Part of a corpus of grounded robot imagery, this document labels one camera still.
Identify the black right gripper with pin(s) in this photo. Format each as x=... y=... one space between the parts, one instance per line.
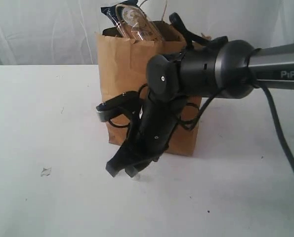
x=162 y=105

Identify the white backdrop curtain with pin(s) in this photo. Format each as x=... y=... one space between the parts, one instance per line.
x=58 y=32

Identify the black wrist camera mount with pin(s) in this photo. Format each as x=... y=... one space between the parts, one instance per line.
x=126 y=104

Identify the brown paper shopping bag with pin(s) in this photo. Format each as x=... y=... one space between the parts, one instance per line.
x=122 y=66

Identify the small clear plastic scrap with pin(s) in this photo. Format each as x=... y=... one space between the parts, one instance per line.
x=46 y=172

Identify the spaghetti pasta packet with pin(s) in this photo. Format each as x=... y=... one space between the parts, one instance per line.
x=131 y=21

